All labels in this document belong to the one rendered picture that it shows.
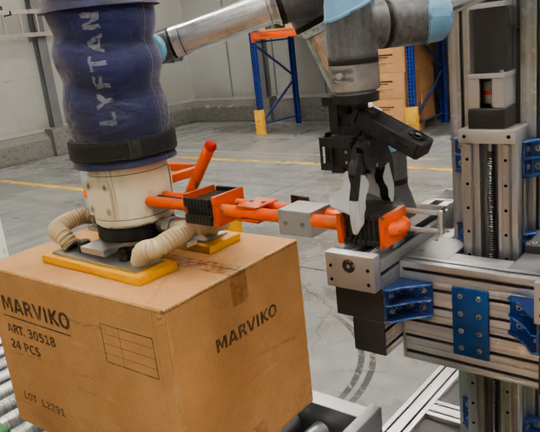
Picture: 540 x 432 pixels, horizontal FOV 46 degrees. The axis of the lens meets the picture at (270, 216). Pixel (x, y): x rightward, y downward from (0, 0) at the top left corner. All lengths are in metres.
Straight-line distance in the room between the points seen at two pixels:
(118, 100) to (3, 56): 9.73
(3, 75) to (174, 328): 9.96
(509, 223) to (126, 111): 0.91
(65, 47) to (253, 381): 0.75
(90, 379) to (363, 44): 0.86
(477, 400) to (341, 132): 1.04
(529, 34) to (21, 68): 10.00
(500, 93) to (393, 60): 7.56
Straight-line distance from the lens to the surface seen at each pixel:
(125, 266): 1.29
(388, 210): 0.99
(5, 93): 10.96
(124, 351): 1.24
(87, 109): 1.30
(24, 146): 10.91
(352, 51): 0.94
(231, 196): 1.19
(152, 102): 1.30
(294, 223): 1.06
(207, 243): 1.36
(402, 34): 0.98
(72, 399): 1.48
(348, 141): 0.96
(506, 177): 1.56
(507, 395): 1.78
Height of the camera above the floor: 1.51
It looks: 16 degrees down
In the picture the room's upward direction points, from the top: 6 degrees counter-clockwise
